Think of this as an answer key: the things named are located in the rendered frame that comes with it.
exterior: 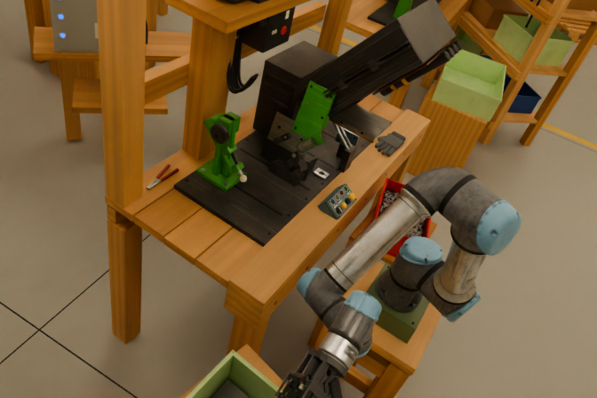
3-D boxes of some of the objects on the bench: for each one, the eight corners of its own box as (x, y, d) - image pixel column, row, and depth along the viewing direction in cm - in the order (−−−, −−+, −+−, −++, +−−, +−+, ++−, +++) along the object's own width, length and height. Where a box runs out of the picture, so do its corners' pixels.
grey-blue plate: (351, 161, 218) (360, 135, 209) (348, 163, 217) (358, 137, 208) (332, 151, 221) (340, 125, 212) (330, 153, 219) (338, 127, 211)
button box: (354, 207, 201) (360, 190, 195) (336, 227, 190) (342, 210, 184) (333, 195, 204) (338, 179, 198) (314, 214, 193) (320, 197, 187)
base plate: (391, 125, 251) (392, 122, 250) (264, 248, 173) (265, 243, 171) (321, 89, 264) (322, 86, 263) (173, 188, 185) (173, 184, 184)
